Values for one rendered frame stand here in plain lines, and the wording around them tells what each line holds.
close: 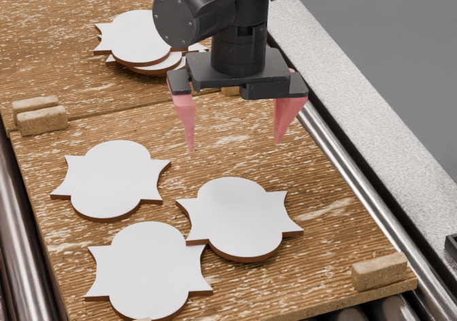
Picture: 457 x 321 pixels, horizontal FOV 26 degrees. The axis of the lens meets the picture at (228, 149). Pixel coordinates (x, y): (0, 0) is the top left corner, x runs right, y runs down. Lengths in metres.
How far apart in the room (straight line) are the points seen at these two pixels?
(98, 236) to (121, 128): 0.21
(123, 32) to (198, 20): 0.47
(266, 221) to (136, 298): 0.18
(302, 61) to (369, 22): 2.08
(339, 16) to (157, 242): 2.53
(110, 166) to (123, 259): 0.17
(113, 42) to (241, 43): 0.40
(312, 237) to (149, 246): 0.18
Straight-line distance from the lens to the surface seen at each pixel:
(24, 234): 1.13
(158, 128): 1.24
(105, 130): 1.25
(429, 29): 3.49
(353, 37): 3.40
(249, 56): 1.01
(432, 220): 1.15
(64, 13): 1.53
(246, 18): 0.99
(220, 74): 1.02
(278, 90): 1.03
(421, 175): 1.22
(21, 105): 1.26
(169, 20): 0.94
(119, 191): 1.13
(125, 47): 1.35
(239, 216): 1.08
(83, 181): 1.15
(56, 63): 1.40
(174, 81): 1.05
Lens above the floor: 1.63
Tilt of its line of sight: 35 degrees down
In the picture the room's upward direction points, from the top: straight up
